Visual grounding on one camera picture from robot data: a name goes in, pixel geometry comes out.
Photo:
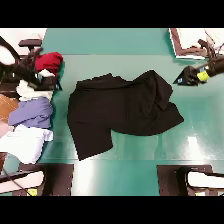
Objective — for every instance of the red garment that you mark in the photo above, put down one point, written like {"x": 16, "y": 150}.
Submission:
{"x": 49, "y": 61}

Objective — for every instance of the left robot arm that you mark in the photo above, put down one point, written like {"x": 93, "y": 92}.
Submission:
{"x": 20, "y": 71}

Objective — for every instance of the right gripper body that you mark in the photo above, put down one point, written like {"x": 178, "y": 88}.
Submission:
{"x": 191, "y": 75}

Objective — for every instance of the cream white garment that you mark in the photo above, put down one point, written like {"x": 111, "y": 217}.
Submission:
{"x": 30, "y": 93}

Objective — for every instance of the black T-shirt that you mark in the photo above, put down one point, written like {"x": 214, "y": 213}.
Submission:
{"x": 110, "y": 106}

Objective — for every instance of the purple garment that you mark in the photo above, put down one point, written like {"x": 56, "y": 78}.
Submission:
{"x": 33, "y": 113}

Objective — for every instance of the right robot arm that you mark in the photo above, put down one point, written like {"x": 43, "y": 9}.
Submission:
{"x": 216, "y": 65}

